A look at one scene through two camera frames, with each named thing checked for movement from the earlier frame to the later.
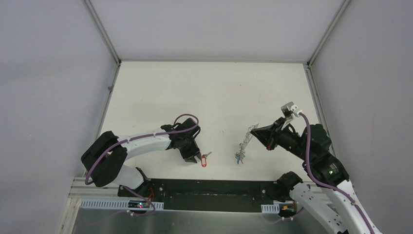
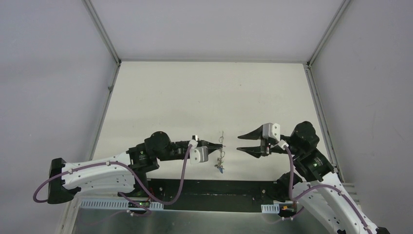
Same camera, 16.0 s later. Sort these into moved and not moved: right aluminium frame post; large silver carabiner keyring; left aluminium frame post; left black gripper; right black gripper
Moved: right black gripper; left black gripper; large silver carabiner keyring
Not moved: left aluminium frame post; right aluminium frame post
